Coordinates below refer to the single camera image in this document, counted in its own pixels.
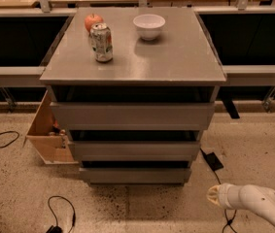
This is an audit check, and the black cable bottom left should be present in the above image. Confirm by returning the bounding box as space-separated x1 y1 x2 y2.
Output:
45 195 77 233

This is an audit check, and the cardboard box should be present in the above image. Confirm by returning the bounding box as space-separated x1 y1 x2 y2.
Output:
26 92 77 164

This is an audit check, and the red apple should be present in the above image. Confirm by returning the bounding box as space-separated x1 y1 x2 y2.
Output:
85 14 104 32

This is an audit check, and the crumpled soda can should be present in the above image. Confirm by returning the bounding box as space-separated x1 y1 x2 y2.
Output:
90 22 113 62

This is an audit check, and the grey drawer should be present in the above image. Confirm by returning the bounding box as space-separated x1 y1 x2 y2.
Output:
69 141 200 161
51 102 215 130
80 161 191 185

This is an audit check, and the grey metal rail frame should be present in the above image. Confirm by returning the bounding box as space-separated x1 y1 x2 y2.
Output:
0 7 275 87

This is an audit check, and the grey drawer cabinet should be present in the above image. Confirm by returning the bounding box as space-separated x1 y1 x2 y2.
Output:
41 7 226 185

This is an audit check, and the black power adapter right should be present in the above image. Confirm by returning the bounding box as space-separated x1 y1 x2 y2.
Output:
200 150 237 233

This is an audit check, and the grey top drawer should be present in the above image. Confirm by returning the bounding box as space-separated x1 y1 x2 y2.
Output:
51 102 215 130

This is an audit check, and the white ceramic bowl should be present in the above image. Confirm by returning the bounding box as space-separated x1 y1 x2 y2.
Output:
133 14 165 41

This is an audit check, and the grey middle drawer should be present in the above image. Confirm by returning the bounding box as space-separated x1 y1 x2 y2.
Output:
69 141 200 161

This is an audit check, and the grey bottom drawer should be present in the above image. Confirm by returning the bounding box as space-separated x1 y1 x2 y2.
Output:
80 161 191 185

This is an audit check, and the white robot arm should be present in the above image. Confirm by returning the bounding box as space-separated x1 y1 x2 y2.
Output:
207 183 275 227

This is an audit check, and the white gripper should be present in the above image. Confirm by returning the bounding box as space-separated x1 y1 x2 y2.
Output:
206 183 242 210

